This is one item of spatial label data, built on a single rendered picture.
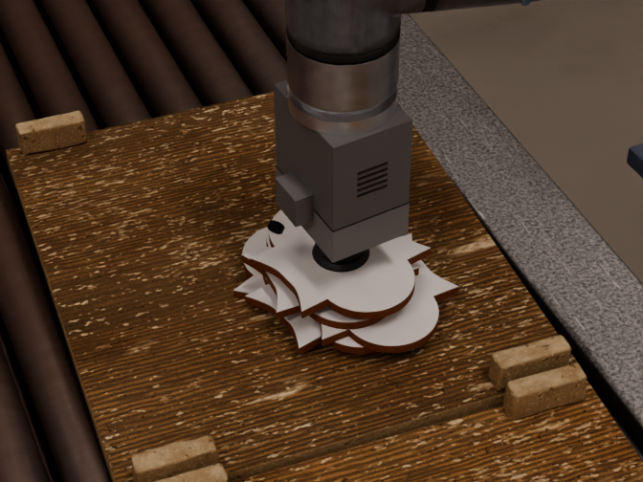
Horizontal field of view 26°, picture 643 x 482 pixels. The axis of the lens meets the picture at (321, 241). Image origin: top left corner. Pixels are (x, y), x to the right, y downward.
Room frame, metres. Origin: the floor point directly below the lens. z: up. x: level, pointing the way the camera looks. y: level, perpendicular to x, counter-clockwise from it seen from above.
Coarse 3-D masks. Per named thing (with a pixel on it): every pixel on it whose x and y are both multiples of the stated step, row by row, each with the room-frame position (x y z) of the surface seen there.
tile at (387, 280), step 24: (288, 240) 0.78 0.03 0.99; (312, 240) 0.78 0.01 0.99; (408, 240) 0.78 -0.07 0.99; (264, 264) 0.76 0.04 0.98; (288, 264) 0.76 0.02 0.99; (312, 264) 0.76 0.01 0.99; (384, 264) 0.76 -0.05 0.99; (408, 264) 0.76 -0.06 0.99; (312, 288) 0.73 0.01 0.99; (336, 288) 0.73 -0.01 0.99; (360, 288) 0.73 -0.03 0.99; (384, 288) 0.73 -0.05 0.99; (408, 288) 0.73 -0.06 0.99; (312, 312) 0.71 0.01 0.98; (360, 312) 0.71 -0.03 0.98; (384, 312) 0.71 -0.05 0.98
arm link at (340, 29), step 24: (288, 0) 0.76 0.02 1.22; (312, 0) 0.74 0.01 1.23; (336, 0) 0.73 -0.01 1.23; (360, 0) 0.73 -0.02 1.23; (384, 0) 0.74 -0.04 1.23; (408, 0) 0.74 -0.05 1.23; (288, 24) 0.76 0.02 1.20; (312, 24) 0.74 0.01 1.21; (336, 24) 0.73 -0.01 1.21; (360, 24) 0.73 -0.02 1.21; (384, 24) 0.74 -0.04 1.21; (312, 48) 0.74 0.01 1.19; (336, 48) 0.73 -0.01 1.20; (360, 48) 0.73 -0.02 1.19; (384, 48) 0.74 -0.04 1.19
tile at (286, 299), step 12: (252, 252) 0.79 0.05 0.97; (264, 276) 0.77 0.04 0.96; (276, 276) 0.76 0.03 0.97; (276, 288) 0.75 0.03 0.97; (288, 288) 0.75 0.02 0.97; (288, 300) 0.74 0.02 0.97; (288, 312) 0.73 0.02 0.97; (324, 312) 0.72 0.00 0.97; (336, 312) 0.72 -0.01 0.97; (324, 324) 0.72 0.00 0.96; (336, 324) 0.71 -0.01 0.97; (348, 324) 0.71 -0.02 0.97; (360, 324) 0.71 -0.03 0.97
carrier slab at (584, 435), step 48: (432, 432) 0.64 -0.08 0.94; (480, 432) 0.64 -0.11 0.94; (528, 432) 0.64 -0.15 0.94; (576, 432) 0.64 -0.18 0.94; (240, 480) 0.60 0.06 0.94; (288, 480) 0.60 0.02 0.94; (336, 480) 0.60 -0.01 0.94; (384, 480) 0.60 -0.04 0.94; (432, 480) 0.60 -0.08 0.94; (480, 480) 0.60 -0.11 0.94; (528, 480) 0.60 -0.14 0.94; (576, 480) 0.60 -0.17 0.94; (624, 480) 0.60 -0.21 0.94
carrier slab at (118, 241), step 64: (128, 128) 0.99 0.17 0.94; (192, 128) 0.99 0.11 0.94; (256, 128) 0.99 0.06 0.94; (64, 192) 0.90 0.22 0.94; (128, 192) 0.90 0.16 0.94; (192, 192) 0.90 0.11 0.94; (256, 192) 0.90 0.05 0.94; (448, 192) 0.90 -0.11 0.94; (64, 256) 0.82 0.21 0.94; (128, 256) 0.82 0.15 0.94; (192, 256) 0.82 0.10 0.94; (448, 256) 0.82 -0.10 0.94; (64, 320) 0.75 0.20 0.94; (128, 320) 0.75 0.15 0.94; (192, 320) 0.75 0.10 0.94; (256, 320) 0.75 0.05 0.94; (448, 320) 0.75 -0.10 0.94; (512, 320) 0.75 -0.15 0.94; (128, 384) 0.68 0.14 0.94; (192, 384) 0.68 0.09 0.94; (256, 384) 0.68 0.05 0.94; (320, 384) 0.68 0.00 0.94; (384, 384) 0.68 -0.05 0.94; (448, 384) 0.68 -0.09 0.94; (128, 448) 0.62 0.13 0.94; (256, 448) 0.62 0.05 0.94; (320, 448) 0.62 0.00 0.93
